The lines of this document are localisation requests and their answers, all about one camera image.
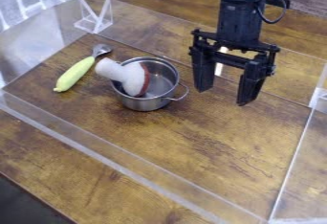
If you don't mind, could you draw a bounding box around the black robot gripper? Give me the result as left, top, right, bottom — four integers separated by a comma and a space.
191, 0, 280, 106

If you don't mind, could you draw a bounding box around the white plush mushroom red cap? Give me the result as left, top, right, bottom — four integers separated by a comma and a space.
95, 57, 150, 97

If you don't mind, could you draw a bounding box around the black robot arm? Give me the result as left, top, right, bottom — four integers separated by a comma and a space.
190, 0, 288, 106

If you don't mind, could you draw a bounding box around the small silver metal pot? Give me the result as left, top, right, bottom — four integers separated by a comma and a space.
111, 56, 190, 112

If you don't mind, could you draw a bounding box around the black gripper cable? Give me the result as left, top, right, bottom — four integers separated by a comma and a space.
254, 0, 288, 25

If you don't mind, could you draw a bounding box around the yellow-green handled metal spoon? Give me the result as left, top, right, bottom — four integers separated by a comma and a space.
53, 44, 112, 93

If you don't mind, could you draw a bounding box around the clear acrylic triangular bracket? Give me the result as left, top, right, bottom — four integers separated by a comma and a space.
75, 0, 114, 34

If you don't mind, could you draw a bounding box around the clear acrylic enclosure wall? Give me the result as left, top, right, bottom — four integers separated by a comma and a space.
0, 0, 327, 224

